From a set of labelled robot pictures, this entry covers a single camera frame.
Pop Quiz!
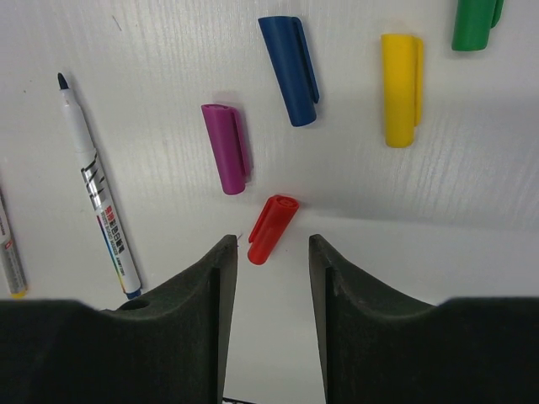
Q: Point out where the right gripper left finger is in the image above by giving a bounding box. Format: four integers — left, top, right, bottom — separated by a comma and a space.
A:
1, 235, 237, 403

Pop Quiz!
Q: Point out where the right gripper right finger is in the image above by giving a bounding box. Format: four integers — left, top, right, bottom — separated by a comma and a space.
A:
309, 235, 538, 403

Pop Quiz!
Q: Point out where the blue pen cap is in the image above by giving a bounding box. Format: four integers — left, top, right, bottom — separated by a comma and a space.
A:
258, 16, 320, 127

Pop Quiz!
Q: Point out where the purple pen cap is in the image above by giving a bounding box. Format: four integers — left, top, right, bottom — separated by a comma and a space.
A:
201, 104, 252, 195

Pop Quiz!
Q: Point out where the red pen cap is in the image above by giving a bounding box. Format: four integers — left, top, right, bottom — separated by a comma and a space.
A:
248, 194, 300, 265

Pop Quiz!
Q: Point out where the green pen cap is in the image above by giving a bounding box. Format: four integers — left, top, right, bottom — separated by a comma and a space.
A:
451, 0, 504, 52

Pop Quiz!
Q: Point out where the blue marker pen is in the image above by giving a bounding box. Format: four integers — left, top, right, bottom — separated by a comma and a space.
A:
57, 72, 142, 300

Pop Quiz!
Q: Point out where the yellow marker pen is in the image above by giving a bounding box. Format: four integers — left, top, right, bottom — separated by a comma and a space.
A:
1, 198, 28, 299

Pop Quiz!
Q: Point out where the yellow pen cap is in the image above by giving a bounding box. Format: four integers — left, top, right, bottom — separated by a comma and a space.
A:
381, 34, 424, 148

